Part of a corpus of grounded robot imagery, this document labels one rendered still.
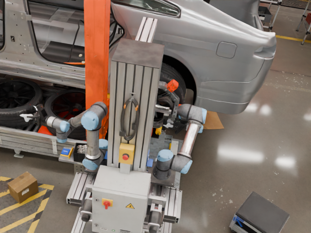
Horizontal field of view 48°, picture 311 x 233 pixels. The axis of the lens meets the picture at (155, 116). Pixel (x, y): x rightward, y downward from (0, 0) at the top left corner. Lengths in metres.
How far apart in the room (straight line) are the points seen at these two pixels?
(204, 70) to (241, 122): 1.66
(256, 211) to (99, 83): 1.84
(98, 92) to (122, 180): 1.05
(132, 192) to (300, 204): 2.42
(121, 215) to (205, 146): 2.22
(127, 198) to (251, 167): 2.38
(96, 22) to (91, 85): 0.58
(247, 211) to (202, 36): 1.65
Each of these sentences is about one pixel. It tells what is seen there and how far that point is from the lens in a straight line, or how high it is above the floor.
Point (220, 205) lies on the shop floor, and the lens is 3.82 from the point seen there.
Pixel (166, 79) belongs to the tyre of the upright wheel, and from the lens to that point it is 3.31.
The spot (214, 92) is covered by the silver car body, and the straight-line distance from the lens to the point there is 3.52.
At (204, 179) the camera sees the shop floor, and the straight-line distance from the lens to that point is 4.00.
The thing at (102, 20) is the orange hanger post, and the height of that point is 1.81.
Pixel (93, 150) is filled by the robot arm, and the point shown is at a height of 1.14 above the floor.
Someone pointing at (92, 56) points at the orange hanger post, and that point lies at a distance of 2.86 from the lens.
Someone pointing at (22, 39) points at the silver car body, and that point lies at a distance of 3.71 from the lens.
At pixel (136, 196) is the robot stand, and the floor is 1.23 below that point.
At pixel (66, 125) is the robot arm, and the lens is 2.58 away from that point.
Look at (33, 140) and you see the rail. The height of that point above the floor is 0.32.
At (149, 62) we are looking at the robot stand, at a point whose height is 2.03.
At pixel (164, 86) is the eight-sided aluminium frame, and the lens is 3.25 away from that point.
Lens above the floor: 2.97
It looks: 40 degrees down
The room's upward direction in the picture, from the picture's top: 9 degrees clockwise
